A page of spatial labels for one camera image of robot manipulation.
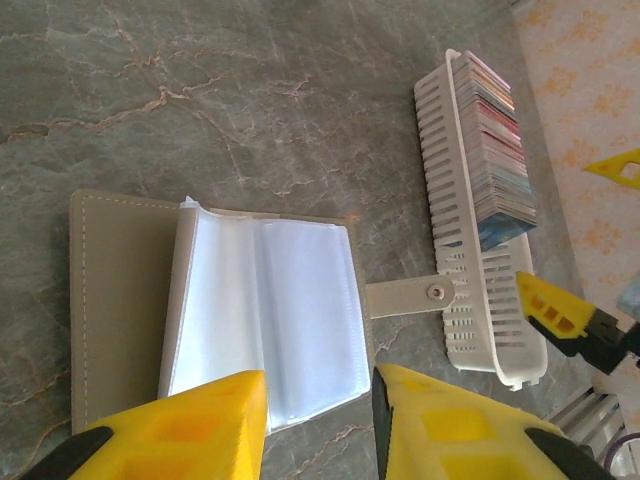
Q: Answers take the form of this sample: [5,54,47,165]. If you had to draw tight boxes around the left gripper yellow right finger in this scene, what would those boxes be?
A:
[371,363,619,480]

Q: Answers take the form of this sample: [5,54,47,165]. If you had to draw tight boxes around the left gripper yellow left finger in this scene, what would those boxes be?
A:
[19,369,270,480]

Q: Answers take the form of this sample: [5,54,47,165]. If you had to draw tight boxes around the white slotted plastic basket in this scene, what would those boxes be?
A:
[413,48,550,392]

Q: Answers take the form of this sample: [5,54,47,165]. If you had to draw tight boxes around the blue plastic card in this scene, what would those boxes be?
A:
[475,212,539,251]

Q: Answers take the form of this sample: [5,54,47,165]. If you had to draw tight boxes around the stack of assorted cards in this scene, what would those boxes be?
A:
[452,51,539,236]

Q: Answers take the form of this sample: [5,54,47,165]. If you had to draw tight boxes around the beige leather card holder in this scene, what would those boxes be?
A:
[68,188,457,436]

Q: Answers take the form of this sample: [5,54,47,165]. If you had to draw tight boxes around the aluminium mounting rail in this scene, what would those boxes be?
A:
[544,379,640,480]

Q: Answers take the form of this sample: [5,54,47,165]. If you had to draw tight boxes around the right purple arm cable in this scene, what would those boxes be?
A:
[602,432,640,474]

